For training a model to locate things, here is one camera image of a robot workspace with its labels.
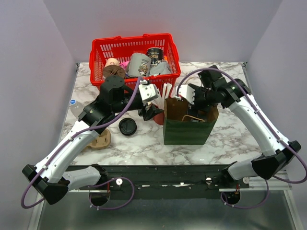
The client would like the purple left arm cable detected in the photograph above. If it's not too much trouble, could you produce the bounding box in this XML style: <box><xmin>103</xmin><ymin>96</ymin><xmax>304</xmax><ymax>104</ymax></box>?
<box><xmin>21</xmin><ymin>76</ymin><xmax>143</xmax><ymax>211</ymax></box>

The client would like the black plastic cup lid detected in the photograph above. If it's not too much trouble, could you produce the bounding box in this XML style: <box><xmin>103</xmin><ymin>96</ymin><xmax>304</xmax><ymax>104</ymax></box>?
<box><xmin>191</xmin><ymin>117</ymin><xmax>205</xmax><ymax>122</ymax></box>

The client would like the black printed can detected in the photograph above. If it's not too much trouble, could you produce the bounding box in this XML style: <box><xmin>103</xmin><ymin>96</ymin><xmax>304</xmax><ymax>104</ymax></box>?
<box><xmin>146</xmin><ymin>47</ymin><xmax>164</xmax><ymax>68</ymax></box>

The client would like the red plastic shopping basket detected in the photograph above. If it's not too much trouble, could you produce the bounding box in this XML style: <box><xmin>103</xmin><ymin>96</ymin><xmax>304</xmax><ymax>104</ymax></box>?
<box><xmin>89</xmin><ymin>33</ymin><xmax>181</xmax><ymax>89</ymax></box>

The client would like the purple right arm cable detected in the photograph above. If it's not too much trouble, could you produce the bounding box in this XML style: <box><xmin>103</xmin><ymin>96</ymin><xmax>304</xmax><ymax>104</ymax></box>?
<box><xmin>176</xmin><ymin>68</ymin><xmax>307</xmax><ymax>209</ymax></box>

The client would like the beige cup in basket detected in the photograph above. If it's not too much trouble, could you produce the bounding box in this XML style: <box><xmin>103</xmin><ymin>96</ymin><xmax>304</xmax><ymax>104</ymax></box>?
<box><xmin>105</xmin><ymin>57</ymin><xmax>119</xmax><ymax>67</ymax></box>

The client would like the grey cloth in basket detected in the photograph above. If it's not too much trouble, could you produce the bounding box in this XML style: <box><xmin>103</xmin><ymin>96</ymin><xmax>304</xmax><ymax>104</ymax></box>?
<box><xmin>149</xmin><ymin>61</ymin><xmax>172</xmax><ymax>76</ymax></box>

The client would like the red straw holder cup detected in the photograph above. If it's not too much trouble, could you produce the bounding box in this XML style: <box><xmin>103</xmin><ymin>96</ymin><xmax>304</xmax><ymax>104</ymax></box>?
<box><xmin>153</xmin><ymin>113</ymin><xmax>165</xmax><ymax>125</ymax></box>

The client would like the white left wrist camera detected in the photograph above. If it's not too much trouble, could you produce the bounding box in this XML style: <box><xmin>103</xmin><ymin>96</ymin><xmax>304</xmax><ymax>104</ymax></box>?
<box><xmin>138</xmin><ymin>80</ymin><xmax>159</xmax><ymax>105</ymax></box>

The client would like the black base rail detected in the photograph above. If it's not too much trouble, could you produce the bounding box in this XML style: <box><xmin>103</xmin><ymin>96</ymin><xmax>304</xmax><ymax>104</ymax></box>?
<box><xmin>81</xmin><ymin>164</ymin><xmax>249</xmax><ymax>201</ymax></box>

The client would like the brown crumpled cloth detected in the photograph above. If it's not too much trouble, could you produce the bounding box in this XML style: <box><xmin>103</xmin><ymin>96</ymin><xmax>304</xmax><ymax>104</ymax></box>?
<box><xmin>102</xmin><ymin>65</ymin><xmax>126</xmax><ymax>80</ymax></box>

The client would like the grey printed cup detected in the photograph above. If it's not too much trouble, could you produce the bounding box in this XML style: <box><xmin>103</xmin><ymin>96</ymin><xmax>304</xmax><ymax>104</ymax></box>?
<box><xmin>128</xmin><ymin>53</ymin><xmax>151</xmax><ymax>78</ymax></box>

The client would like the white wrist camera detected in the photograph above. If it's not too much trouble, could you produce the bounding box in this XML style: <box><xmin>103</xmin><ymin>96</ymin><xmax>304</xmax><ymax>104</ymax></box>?
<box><xmin>175</xmin><ymin>85</ymin><xmax>195</xmax><ymax>105</ymax></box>
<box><xmin>138</xmin><ymin>80</ymin><xmax>159</xmax><ymax>105</ymax></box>

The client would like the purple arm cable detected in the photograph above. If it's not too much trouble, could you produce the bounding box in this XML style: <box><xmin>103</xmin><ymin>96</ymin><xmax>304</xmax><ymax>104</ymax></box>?
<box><xmin>21</xmin><ymin>76</ymin><xmax>143</xmax><ymax>211</ymax></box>
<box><xmin>176</xmin><ymin>68</ymin><xmax>307</xmax><ymax>209</ymax></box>

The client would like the white wrapped straws bundle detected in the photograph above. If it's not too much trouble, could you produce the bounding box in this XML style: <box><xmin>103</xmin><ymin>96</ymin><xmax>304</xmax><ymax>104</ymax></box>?
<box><xmin>150</xmin><ymin>83</ymin><xmax>173</xmax><ymax>109</ymax></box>

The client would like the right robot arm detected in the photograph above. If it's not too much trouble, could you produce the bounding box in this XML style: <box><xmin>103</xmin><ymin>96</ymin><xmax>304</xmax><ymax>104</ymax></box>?
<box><xmin>186</xmin><ymin>65</ymin><xmax>301</xmax><ymax>188</ymax></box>

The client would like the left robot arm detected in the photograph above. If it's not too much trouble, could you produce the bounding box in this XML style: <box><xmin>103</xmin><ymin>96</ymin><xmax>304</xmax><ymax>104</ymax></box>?
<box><xmin>22</xmin><ymin>75</ymin><xmax>160</xmax><ymax>205</ymax></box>

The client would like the brown paper bag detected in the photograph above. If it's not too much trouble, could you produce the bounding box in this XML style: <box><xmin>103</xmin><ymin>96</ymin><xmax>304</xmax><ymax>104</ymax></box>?
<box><xmin>163</xmin><ymin>98</ymin><xmax>219</xmax><ymax>145</ymax></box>

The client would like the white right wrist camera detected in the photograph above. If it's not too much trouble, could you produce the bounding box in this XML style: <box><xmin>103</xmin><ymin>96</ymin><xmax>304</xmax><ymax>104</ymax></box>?
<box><xmin>175</xmin><ymin>85</ymin><xmax>195</xmax><ymax>105</ymax></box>

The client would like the stack of black cup lids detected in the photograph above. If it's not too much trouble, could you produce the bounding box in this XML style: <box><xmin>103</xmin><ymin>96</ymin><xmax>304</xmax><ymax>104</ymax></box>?
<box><xmin>118</xmin><ymin>118</ymin><xmax>137</xmax><ymax>136</ymax></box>

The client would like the clear plastic water bottle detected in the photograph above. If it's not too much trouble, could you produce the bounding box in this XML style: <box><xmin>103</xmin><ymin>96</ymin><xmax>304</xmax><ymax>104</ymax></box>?
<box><xmin>70</xmin><ymin>99</ymin><xmax>84</xmax><ymax>119</ymax></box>

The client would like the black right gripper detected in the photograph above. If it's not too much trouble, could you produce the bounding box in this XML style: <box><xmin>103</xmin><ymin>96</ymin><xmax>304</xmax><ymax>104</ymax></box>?
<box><xmin>184</xmin><ymin>83</ymin><xmax>216</xmax><ymax>122</ymax></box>

